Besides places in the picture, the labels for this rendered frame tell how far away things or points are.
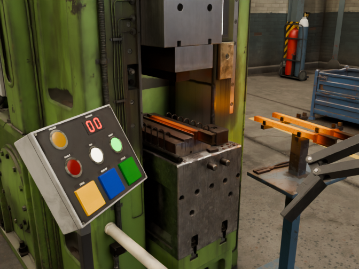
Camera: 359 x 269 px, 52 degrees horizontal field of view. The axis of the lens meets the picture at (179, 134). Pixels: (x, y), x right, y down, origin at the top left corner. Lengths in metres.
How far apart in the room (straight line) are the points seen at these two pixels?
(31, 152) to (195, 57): 0.75
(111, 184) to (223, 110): 0.90
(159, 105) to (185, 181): 0.63
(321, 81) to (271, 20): 4.43
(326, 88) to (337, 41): 5.28
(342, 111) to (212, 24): 4.06
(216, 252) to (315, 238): 1.11
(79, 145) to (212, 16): 0.76
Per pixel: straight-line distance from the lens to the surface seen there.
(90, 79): 1.39
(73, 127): 1.10
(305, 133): 1.69
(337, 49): 10.73
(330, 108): 5.51
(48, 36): 1.72
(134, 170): 1.20
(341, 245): 2.80
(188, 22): 1.44
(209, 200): 1.66
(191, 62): 1.47
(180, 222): 1.58
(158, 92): 2.00
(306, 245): 2.72
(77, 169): 1.04
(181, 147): 1.52
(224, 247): 1.88
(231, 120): 1.92
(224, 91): 1.84
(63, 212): 1.03
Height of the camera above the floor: 1.49
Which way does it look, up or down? 18 degrees down
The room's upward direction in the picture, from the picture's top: straight up
